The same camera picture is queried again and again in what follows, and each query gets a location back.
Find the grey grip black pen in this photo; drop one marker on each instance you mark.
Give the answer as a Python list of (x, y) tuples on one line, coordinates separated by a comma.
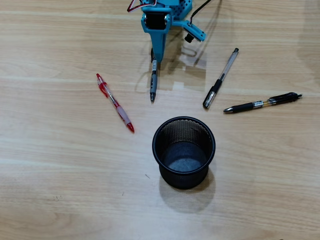
[(153, 83)]

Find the black mesh pen holder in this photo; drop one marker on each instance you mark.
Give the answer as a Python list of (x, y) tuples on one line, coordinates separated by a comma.
[(185, 180)]

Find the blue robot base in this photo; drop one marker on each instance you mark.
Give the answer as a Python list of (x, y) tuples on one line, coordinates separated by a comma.
[(185, 10)]

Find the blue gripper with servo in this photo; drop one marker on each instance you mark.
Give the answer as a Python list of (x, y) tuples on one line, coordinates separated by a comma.
[(158, 32)]

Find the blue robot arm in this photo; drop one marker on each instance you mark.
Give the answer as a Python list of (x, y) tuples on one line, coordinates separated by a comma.
[(165, 3)]

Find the clear stick pen black cap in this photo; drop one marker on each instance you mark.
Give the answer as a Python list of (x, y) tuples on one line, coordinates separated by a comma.
[(217, 85)]

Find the red retractable pen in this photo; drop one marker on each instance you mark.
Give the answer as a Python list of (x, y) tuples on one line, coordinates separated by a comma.
[(117, 106)]

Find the blue wrist camera module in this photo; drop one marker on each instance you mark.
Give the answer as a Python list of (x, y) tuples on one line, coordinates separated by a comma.
[(197, 32)]

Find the black retractable pen yellow band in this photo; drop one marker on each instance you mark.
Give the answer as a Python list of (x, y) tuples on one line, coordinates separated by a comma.
[(240, 107)]

